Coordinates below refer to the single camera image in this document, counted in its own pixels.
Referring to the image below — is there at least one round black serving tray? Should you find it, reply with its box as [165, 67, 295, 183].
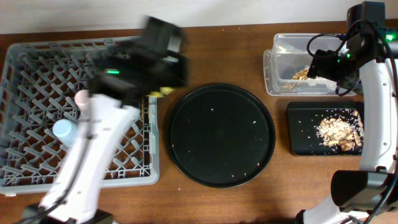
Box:
[165, 83, 276, 188]

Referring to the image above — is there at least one black rectangular tray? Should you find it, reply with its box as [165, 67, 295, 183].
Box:
[286, 101, 364, 156]

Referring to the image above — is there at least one white napkin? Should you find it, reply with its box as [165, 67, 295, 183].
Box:
[306, 77, 336, 90]

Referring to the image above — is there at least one clear plastic bin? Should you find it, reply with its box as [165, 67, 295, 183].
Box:
[263, 33, 363, 97]

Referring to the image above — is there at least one grey plastic dishwasher rack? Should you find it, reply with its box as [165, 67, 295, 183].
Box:
[1, 37, 160, 197]

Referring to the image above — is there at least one blue cup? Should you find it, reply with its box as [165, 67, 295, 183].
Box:
[52, 119, 78, 147]

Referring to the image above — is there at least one wooden chopstick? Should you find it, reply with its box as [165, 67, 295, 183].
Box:
[141, 98, 146, 121]

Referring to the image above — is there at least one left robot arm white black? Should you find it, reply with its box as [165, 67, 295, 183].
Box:
[21, 17, 188, 223]

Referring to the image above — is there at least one yellow bowl with food scraps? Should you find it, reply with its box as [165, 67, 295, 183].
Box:
[147, 86, 175, 98]

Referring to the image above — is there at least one pink cup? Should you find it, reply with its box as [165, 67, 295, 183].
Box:
[74, 90, 90, 113]

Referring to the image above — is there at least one gold foil wrapper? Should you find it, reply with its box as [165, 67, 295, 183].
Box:
[282, 68, 309, 90]

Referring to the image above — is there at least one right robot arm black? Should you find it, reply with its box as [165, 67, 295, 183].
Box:
[295, 1, 397, 223]

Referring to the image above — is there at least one pile of food scraps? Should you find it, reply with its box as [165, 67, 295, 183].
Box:
[315, 108, 364, 154]

